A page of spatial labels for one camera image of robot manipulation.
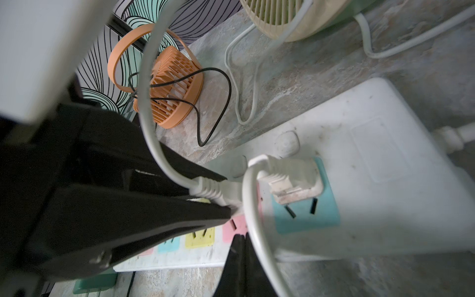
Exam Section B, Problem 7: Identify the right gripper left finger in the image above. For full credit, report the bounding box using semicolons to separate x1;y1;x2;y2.
214;235;246;297

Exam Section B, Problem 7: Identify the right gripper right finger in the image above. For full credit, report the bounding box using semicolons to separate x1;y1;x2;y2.
245;234;277;297

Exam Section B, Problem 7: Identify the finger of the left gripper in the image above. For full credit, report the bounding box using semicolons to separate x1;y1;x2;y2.
79;111;227;198
22;184;231;280

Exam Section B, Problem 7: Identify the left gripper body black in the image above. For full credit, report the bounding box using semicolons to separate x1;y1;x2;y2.
1;85;125;297

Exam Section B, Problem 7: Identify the green usb charger adapter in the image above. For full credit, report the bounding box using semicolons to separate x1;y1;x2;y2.
72;269;118;295

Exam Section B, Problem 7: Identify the white cable round fan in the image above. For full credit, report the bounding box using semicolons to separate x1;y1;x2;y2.
136;0;316;209

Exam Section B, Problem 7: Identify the small orange desk fan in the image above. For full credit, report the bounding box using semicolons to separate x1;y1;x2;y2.
108;24;204;129

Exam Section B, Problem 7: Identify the white multicolour power strip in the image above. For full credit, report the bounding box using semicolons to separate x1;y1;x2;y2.
113;77;475;273

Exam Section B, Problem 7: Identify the cream green round fan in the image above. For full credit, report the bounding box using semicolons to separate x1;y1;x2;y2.
241;0;377;42

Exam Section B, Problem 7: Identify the black cable white fan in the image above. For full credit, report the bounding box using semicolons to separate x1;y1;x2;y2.
126;272;136;297

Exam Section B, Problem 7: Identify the black usb cable orange fan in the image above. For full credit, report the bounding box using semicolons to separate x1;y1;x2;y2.
149;67;232;147

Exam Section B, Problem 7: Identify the white cable pedestal fan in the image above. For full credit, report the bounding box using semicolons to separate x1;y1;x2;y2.
240;3;475;297

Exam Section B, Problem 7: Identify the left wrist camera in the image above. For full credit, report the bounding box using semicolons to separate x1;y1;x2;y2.
1;1;116;124

